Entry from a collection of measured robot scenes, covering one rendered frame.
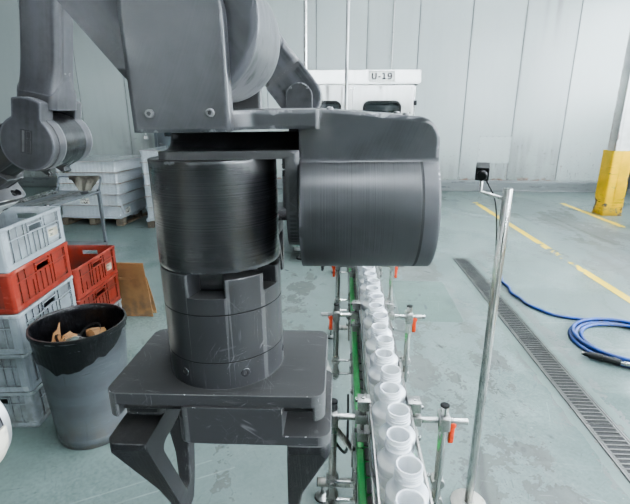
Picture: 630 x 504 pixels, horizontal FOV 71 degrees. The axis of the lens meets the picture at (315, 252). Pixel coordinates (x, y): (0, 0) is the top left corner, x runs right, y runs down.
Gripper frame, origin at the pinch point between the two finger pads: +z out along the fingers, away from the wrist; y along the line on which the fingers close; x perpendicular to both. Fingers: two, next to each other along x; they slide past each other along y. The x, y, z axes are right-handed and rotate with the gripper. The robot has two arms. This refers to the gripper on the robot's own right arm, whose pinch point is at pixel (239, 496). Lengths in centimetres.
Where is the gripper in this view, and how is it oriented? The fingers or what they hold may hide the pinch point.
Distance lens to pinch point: 29.7
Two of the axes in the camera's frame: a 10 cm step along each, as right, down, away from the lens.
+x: 0.5, -2.9, 9.6
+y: 10.0, 0.0, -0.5
